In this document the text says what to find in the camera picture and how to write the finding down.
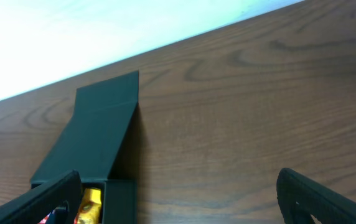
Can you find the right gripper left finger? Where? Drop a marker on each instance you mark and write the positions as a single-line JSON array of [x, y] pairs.
[[62, 194]]

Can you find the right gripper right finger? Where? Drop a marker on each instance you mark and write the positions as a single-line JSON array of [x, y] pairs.
[[302, 200]]

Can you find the yellow snack bag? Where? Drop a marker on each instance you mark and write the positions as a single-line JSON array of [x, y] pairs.
[[90, 207]]

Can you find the red candy bag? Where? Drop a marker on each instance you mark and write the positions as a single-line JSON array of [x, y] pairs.
[[45, 219]]

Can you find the black gift box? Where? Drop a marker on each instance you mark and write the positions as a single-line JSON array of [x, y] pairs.
[[91, 141]]

